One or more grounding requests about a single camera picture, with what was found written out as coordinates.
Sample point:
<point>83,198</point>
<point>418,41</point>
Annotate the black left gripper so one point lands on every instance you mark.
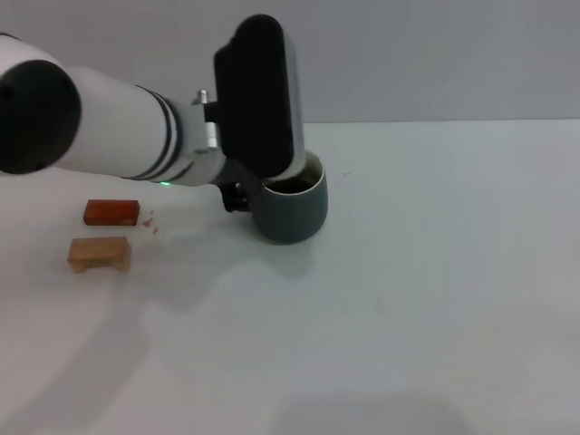
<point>233,172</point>

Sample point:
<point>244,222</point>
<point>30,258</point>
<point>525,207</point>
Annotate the dark grey ceramic mug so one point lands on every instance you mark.
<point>290,217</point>

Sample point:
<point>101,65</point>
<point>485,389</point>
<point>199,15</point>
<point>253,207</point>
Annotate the light wooden spoon rest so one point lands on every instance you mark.
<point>99,251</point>

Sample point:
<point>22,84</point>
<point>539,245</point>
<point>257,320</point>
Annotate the dark coffee liquid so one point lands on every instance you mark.
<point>294,185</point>

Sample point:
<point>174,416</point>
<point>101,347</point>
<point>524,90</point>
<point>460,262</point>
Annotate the reddish brown rectangular block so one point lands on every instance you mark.
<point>111,213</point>

